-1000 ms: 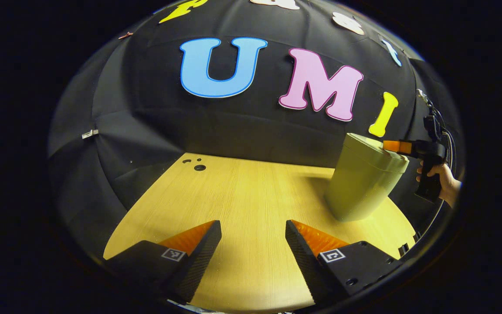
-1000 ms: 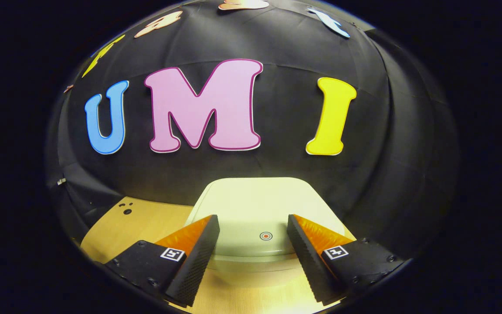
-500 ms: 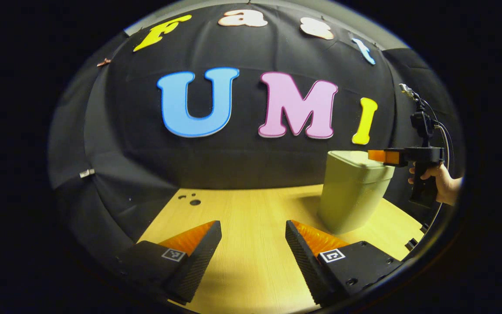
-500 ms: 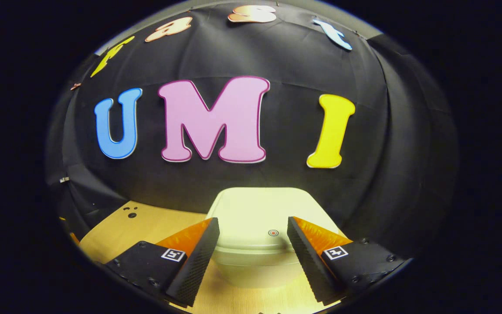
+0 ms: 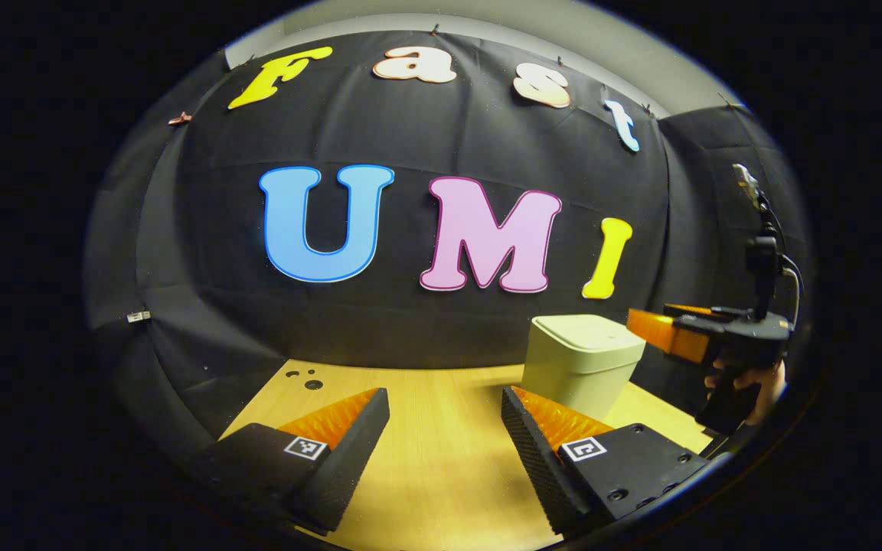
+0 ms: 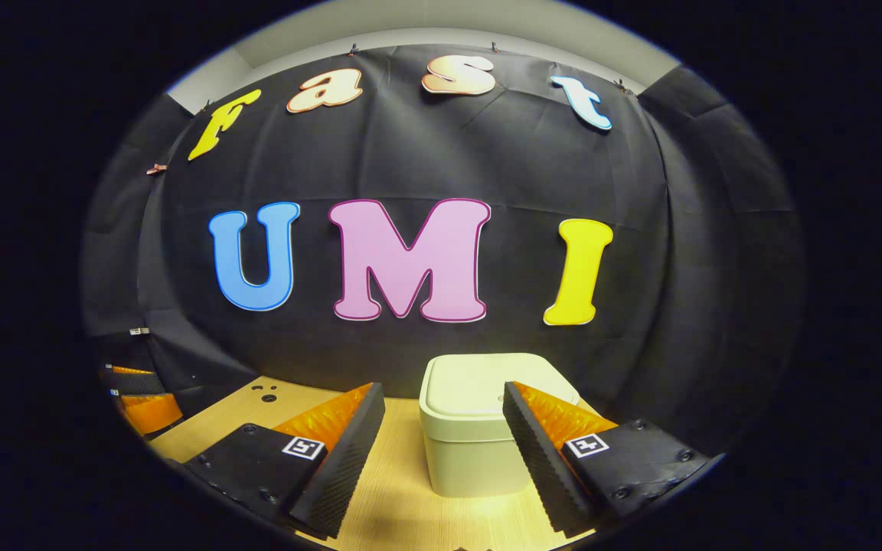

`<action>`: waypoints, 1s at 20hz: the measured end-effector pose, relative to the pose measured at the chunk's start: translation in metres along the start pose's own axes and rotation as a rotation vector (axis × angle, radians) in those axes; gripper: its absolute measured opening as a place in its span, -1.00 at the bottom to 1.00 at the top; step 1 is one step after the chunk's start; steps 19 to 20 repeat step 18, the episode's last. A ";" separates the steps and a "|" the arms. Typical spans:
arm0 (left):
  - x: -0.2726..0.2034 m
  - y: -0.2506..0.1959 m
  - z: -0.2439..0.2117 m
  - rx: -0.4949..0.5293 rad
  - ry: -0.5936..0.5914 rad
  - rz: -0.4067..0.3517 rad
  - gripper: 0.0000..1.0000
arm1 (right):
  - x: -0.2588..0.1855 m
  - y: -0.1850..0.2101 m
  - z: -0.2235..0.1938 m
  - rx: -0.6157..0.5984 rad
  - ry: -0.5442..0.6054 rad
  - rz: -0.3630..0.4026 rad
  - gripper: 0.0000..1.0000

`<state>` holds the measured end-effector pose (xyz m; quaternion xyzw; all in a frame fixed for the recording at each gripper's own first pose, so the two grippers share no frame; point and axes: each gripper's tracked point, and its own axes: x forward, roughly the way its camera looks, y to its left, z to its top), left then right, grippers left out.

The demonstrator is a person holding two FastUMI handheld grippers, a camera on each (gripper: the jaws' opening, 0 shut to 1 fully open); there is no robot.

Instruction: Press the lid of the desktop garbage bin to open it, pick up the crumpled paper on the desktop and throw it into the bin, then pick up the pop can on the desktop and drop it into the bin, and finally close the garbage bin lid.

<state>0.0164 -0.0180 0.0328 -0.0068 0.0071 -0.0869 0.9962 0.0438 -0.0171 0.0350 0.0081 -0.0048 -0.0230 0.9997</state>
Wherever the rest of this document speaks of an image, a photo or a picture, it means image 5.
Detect black backdrop cloth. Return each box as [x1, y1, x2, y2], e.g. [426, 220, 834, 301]
[83, 31, 813, 460]

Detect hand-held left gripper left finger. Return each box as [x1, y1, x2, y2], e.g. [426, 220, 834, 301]
[204, 386, 391, 534]

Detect pale green garbage bin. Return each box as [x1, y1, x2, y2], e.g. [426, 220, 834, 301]
[521, 314, 647, 422]

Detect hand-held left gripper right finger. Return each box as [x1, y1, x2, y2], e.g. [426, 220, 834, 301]
[501, 385, 717, 536]

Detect wooden desktop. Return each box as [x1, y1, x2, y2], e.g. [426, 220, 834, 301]
[219, 360, 717, 551]

